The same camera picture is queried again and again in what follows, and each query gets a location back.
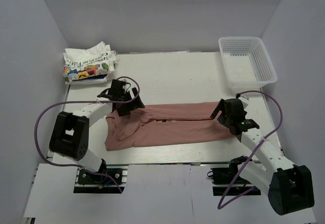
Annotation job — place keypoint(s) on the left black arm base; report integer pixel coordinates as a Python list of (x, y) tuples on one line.
[(87, 183)]

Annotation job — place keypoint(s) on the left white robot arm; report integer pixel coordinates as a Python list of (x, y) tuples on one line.
[(70, 136)]

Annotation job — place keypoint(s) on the white plastic mesh basket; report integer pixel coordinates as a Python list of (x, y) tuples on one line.
[(246, 63)]

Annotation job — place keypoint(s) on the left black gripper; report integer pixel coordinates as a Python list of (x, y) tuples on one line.
[(137, 103)]

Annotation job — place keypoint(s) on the white printed t-shirt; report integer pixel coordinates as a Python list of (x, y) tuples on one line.
[(95, 65)]

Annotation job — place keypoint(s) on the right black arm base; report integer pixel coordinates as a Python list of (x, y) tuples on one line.
[(222, 176)]

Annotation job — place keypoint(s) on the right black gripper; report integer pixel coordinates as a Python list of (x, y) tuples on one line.
[(220, 107)]

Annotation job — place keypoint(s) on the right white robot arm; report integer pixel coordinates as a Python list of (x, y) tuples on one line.
[(289, 187)]

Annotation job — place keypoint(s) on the pink printed t-shirt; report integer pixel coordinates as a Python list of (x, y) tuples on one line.
[(168, 124)]

